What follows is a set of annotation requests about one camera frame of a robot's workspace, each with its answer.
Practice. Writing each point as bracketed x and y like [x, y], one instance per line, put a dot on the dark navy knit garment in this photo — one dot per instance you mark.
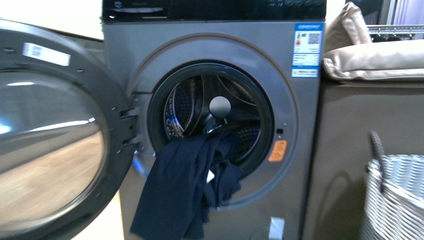
[188, 177]

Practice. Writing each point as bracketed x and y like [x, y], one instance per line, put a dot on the grey front-load washing machine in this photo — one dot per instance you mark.
[174, 56]

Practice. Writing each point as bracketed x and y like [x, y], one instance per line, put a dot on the round washing machine door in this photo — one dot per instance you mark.
[67, 137]

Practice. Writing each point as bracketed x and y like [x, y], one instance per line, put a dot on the metal clothes drying rack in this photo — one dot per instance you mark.
[392, 33]

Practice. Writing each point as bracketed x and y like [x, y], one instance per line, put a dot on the orange warning sticker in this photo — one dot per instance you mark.
[278, 151]

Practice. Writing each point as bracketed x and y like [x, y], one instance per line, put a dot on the blue white energy label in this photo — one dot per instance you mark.
[307, 49]

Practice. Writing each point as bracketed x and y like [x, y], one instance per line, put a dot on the white tape on washer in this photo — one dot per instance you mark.
[276, 228]

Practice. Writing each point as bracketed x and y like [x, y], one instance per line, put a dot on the beige leather sofa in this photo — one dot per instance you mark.
[364, 86]

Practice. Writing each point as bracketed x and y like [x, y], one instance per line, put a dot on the white door label sticker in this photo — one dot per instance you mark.
[45, 54]

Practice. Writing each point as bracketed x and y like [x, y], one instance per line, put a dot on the white woven laundry basket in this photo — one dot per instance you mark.
[394, 200]

